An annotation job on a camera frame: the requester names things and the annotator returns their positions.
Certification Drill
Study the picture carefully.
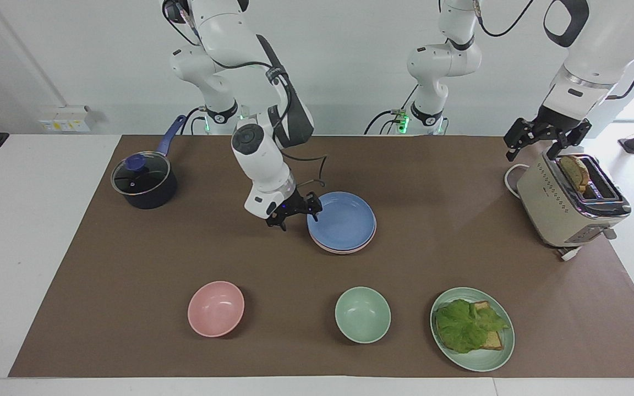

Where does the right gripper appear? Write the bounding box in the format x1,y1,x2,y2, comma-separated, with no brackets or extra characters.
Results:
265,188,324,231

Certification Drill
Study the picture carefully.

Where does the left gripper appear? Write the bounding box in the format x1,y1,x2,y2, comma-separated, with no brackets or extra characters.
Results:
504,106,593,162

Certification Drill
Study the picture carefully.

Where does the blue plate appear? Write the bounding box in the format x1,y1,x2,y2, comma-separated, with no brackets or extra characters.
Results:
307,191,376,248

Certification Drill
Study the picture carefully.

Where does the beige toaster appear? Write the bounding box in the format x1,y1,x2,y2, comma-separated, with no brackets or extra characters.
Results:
516,153,632,249

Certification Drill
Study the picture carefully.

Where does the pink plate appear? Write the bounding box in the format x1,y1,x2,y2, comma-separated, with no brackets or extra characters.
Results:
310,223,377,253

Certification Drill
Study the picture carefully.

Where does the green bowl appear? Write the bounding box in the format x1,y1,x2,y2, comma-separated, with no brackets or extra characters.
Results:
335,287,392,344

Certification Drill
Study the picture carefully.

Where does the pink bowl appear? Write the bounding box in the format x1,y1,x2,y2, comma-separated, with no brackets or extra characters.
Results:
187,281,245,338

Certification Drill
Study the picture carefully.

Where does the dark blue saucepan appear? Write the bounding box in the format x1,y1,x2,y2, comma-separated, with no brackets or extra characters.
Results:
111,114,187,210

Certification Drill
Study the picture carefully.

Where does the glass lid with blue knob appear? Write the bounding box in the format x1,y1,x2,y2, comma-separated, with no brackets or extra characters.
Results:
112,152,171,196

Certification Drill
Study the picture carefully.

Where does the green lettuce leaf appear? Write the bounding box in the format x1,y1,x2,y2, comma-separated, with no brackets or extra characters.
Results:
435,299,511,354

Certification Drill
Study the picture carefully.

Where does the green plate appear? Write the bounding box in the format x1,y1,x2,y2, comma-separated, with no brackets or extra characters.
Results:
430,287,515,372

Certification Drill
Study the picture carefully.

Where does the white wall socket box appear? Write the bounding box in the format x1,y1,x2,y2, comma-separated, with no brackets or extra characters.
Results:
39,105,95,133

